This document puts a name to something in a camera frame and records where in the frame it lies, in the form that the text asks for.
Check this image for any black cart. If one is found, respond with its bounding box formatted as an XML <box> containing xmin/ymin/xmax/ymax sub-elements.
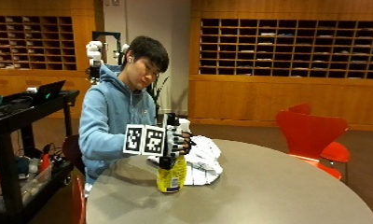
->
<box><xmin>0</xmin><ymin>90</ymin><xmax>81</xmax><ymax>224</ymax></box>

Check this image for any wide wooden pigeonhole shelf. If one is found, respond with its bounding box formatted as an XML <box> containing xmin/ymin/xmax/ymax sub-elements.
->
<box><xmin>197</xmin><ymin>17</ymin><xmax>373</xmax><ymax>80</ymax></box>

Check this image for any yellow spray bottle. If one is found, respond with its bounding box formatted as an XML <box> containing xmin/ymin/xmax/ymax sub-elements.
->
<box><xmin>155</xmin><ymin>118</ymin><xmax>193</xmax><ymax>194</ymax></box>

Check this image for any black laptop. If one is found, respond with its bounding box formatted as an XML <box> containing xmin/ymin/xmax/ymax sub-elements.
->
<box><xmin>29</xmin><ymin>79</ymin><xmax>66</xmax><ymax>105</ymax></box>

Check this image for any clear plastic box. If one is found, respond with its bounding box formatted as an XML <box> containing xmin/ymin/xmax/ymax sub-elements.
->
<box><xmin>18</xmin><ymin>163</ymin><xmax>54</xmax><ymax>204</ymax></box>

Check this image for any black metal frame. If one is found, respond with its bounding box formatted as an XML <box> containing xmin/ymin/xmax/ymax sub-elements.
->
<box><xmin>90</xmin><ymin>30</ymin><xmax>122</xmax><ymax>67</ymax></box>

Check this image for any white marker cube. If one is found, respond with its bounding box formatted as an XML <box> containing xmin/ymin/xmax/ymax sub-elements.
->
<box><xmin>121</xmin><ymin>123</ymin><xmax>167</xmax><ymax>157</ymax></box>

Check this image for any the person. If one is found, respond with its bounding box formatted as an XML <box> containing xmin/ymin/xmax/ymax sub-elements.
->
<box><xmin>77</xmin><ymin>35</ymin><xmax>171</xmax><ymax>194</ymax></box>

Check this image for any red chair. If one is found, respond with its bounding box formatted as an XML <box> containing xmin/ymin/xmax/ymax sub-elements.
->
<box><xmin>274</xmin><ymin>110</ymin><xmax>350</xmax><ymax>181</ymax></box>
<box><xmin>287</xmin><ymin>102</ymin><xmax>351</xmax><ymax>164</ymax></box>
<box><xmin>68</xmin><ymin>167</ymin><xmax>88</xmax><ymax>224</ymax></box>

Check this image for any dark chair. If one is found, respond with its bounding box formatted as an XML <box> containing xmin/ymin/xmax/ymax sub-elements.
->
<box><xmin>61</xmin><ymin>133</ymin><xmax>86</xmax><ymax>176</ymax></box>

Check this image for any white cloth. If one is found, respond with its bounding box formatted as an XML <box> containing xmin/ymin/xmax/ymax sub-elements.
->
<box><xmin>146</xmin><ymin>134</ymin><xmax>223</xmax><ymax>187</ymax></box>

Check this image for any red tool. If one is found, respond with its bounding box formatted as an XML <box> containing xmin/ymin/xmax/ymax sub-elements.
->
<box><xmin>37</xmin><ymin>151</ymin><xmax>52</xmax><ymax>175</ymax></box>

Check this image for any dark green plant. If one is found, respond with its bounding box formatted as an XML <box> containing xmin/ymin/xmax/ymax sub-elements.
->
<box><xmin>145</xmin><ymin>76</ymin><xmax>171</xmax><ymax>123</ymax></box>

